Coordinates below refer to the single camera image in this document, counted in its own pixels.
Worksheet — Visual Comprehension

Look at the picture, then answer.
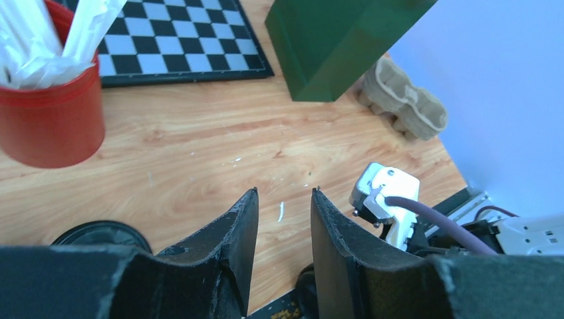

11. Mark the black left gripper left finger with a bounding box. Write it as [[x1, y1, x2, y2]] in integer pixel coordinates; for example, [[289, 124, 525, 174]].
[[1, 188, 259, 318]]

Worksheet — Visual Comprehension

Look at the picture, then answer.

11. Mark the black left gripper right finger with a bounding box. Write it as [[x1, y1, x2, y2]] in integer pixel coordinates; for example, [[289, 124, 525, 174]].
[[311, 189, 563, 318]]

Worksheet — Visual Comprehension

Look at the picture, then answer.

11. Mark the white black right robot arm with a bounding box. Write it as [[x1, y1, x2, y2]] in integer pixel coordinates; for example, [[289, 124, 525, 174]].
[[493, 215, 563, 256]]

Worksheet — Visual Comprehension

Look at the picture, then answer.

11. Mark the black lid stack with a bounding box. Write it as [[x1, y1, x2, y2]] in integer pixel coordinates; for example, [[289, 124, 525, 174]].
[[53, 220, 152, 254]]

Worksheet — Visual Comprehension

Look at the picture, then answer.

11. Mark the cardboard cup carrier tray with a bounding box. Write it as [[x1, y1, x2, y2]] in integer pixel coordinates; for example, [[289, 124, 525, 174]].
[[357, 56, 448, 141]]

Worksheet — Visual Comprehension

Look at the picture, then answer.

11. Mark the red straw holder cup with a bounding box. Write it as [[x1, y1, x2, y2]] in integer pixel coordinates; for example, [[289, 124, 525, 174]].
[[1, 1, 105, 168]]

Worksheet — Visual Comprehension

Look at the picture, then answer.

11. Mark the green paper bag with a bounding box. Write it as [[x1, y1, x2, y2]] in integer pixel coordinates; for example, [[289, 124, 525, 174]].
[[265, 0, 436, 102]]

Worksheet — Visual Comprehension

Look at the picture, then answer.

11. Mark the black white chessboard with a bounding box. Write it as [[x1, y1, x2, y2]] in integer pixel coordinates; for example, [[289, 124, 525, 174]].
[[98, 0, 274, 88]]

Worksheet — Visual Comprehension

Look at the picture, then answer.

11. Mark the white wrapped straws bundle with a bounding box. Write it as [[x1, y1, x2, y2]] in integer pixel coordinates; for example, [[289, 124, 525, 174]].
[[1, 1, 125, 89]]

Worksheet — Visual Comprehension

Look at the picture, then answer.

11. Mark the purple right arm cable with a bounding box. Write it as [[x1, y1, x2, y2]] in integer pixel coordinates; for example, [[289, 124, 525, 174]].
[[384, 196, 499, 257]]

